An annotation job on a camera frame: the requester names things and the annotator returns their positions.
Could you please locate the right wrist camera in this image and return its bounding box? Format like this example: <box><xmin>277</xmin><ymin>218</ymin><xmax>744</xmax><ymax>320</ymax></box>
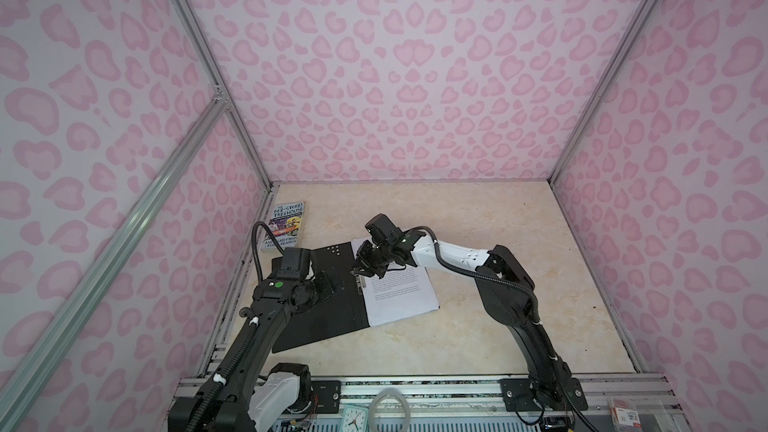
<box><xmin>365</xmin><ymin>213</ymin><xmax>405</xmax><ymax>249</ymax></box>

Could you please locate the aluminium corner post left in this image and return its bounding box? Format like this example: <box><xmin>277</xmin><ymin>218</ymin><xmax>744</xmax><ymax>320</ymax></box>
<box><xmin>169</xmin><ymin>0</ymin><xmax>273</xmax><ymax>191</ymax></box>

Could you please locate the red white label box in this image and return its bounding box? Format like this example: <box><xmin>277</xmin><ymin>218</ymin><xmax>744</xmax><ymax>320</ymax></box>
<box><xmin>608</xmin><ymin>398</ymin><xmax>642</xmax><ymax>432</ymax></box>

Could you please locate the printed paper sheet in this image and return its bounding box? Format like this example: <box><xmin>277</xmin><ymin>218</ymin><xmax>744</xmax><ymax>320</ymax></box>
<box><xmin>357</xmin><ymin>266</ymin><xmax>440</xmax><ymax>327</ymax></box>

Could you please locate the clear tube loop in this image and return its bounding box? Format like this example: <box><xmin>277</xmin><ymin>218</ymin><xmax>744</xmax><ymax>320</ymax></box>
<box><xmin>367</xmin><ymin>387</ymin><xmax>412</xmax><ymax>432</ymax></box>

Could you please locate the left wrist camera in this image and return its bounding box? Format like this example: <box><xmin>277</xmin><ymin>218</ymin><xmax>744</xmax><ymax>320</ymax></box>
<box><xmin>273</xmin><ymin>247</ymin><xmax>311</xmax><ymax>281</ymax></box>

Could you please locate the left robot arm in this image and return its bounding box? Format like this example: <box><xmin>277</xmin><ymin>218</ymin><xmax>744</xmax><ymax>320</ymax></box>
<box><xmin>167</xmin><ymin>272</ymin><xmax>341</xmax><ymax>431</ymax></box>

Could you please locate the grey and black file folder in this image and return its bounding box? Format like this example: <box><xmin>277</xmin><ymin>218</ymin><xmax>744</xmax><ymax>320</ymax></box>
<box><xmin>271</xmin><ymin>241</ymin><xmax>441</xmax><ymax>354</ymax></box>

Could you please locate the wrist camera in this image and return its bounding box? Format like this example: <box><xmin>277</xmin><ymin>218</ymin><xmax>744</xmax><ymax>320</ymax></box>
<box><xmin>273</xmin><ymin>247</ymin><xmax>311</xmax><ymax>281</ymax></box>
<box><xmin>365</xmin><ymin>213</ymin><xmax>405</xmax><ymax>249</ymax></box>

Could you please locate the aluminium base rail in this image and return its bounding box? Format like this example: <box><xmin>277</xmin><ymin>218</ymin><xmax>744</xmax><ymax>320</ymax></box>
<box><xmin>173</xmin><ymin>373</ymin><xmax>691</xmax><ymax>432</ymax></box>

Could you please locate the aluminium corner post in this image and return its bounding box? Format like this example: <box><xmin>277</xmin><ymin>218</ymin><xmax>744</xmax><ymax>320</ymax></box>
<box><xmin>169</xmin><ymin>0</ymin><xmax>273</xmax><ymax>191</ymax></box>
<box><xmin>548</xmin><ymin>0</ymin><xmax>663</xmax><ymax>188</ymax></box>

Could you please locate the small teal clock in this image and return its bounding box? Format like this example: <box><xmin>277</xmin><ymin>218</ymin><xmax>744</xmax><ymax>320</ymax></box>
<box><xmin>339</xmin><ymin>404</ymin><xmax>369</xmax><ymax>432</ymax></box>

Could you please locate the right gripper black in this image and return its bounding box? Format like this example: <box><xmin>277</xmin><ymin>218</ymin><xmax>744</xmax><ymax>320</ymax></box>
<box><xmin>345</xmin><ymin>239</ymin><xmax>394</xmax><ymax>279</ymax></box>

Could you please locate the colourful paperback book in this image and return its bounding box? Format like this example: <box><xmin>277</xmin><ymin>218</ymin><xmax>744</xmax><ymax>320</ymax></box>
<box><xmin>257</xmin><ymin>202</ymin><xmax>305</xmax><ymax>252</ymax></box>

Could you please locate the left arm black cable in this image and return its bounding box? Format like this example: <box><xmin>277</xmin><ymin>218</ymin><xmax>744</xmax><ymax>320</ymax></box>
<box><xmin>250</xmin><ymin>220</ymin><xmax>286</xmax><ymax>283</ymax></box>

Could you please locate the aluminium corner post right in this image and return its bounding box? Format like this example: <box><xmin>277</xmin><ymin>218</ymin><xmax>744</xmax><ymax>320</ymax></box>
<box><xmin>548</xmin><ymin>0</ymin><xmax>663</xmax><ymax>188</ymax></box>

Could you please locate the aluminium diagonal frame bar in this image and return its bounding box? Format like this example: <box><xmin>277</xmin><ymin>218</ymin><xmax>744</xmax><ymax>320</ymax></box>
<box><xmin>1</xmin><ymin>96</ymin><xmax>227</xmax><ymax>431</ymax></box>

